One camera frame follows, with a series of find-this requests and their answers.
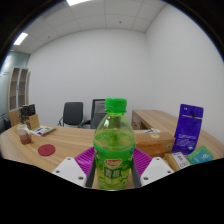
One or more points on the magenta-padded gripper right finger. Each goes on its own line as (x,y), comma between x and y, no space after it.
(155,170)

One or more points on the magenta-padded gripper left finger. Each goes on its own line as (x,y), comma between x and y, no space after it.
(70,170)

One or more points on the green drink bottle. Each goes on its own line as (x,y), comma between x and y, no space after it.
(114,150)

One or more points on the small beige box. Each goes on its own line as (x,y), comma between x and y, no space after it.
(179,160)

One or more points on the flat round red coaster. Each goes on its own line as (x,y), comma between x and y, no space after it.
(46,150)

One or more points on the green packet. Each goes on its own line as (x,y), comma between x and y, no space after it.
(200,155)

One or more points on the white printed leaflet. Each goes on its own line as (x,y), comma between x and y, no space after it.
(43,130)

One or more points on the black mesh office chair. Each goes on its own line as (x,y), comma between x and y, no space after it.
(87,124)

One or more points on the purple pouch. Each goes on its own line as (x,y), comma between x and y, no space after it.
(189,131)

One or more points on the wooden side desk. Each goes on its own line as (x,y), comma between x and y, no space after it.
(156,117)

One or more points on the white and brown mug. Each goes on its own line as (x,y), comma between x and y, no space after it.
(24,135)

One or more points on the dark carton with tan side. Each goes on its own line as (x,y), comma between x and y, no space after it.
(33,122)

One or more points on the grey backpack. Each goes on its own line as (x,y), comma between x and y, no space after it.
(98,113)

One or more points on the black armchair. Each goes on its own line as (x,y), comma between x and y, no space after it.
(4,124)

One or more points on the wooden shelf cabinet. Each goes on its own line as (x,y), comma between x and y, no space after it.
(16,90)

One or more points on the rectangular ceiling light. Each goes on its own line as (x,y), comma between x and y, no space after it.
(77,2)
(20,38)

